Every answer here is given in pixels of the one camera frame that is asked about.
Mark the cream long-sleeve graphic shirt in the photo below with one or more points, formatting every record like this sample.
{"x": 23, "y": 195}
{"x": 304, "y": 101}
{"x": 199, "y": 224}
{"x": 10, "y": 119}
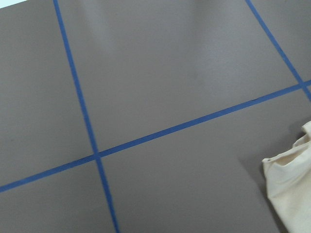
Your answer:
{"x": 288, "y": 184}

